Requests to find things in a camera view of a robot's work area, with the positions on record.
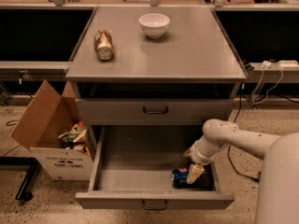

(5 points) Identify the black power cable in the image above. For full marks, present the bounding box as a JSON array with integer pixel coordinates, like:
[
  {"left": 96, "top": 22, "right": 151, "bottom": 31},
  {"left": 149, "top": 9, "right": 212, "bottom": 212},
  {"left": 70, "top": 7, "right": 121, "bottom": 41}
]
[{"left": 227, "top": 94, "right": 260, "bottom": 183}]

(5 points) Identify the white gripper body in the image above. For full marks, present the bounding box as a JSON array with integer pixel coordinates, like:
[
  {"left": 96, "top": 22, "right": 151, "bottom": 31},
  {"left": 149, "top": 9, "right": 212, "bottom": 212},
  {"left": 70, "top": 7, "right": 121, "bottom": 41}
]
[{"left": 190, "top": 136, "right": 225, "bottom": 165}]

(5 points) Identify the crumpled trash in box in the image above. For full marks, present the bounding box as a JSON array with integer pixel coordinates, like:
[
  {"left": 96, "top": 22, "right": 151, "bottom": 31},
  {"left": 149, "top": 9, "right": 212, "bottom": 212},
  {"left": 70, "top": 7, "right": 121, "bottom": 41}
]
[{"left": 58, "top": 121, "right": 90, "bottom": 156}]

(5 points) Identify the blue pepsi can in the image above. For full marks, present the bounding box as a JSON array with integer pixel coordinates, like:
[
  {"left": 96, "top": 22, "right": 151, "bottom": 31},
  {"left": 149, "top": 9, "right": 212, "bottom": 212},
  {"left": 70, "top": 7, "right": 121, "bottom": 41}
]
[{"left": 171, "top": 168, "right": 200, "bottom": 188}]

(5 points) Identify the closed grey top drawer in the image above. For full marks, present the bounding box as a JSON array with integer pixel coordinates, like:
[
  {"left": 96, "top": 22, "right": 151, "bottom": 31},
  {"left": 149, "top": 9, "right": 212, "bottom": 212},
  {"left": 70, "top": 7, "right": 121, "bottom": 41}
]
[{"left": 76, "top": 98, "right": 233, "bottom": 126}]

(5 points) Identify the open cardboard box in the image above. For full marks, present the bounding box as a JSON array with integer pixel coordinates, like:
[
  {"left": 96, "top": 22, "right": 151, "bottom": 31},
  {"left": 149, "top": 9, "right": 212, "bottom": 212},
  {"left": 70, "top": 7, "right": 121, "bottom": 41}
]
[{"left": 11, "top": 81, "right": 93, "bottom": 180}]

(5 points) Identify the open grey middle drawer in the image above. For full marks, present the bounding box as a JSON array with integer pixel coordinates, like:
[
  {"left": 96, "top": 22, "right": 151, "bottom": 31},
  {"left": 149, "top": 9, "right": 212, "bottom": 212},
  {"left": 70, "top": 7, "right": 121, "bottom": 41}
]
[{"left": 76, "top": 126, "right": 235, "bottom": 211}]

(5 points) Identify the black metal stand leg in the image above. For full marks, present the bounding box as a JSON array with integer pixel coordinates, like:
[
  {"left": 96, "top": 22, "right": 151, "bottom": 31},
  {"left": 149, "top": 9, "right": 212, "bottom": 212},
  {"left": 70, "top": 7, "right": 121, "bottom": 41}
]
[{"left": 0, "top": 157, "right": 39, "bottom": 202}]

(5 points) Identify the grey drawer cabinet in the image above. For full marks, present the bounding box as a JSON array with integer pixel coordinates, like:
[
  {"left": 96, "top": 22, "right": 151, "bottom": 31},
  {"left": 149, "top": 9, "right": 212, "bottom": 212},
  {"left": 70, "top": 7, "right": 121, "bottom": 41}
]
[{"left": 66, "top": 6, "right": 246, "bottom": 144}]

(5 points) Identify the white power strip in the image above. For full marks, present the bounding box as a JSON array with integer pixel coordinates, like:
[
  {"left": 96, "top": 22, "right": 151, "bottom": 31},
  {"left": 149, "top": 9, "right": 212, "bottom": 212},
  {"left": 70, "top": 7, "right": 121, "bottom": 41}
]
[{"left": 278, "top": 60, "right": 298, "bottom": 68}]

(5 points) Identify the brown crumpled can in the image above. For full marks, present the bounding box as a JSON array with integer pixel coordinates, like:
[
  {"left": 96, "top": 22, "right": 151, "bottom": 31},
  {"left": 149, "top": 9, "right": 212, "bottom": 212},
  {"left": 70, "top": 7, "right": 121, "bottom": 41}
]
[{"left": 93, "top": 30, "right": 114, "bottom": 61}]

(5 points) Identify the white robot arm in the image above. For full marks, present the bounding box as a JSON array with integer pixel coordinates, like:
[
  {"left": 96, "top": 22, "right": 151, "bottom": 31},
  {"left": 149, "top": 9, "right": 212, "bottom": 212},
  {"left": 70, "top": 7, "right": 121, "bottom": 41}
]
[{"left": 185, "top": 119, "right": 299, "bottom": 224}]

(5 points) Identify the white ceramic bowl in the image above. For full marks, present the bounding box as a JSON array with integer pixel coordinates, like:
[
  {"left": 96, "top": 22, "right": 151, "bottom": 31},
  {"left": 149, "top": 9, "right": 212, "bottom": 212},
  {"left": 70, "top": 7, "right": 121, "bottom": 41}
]
[{"left": 138, "top": 13, "right": 170, "bottom": 38}]

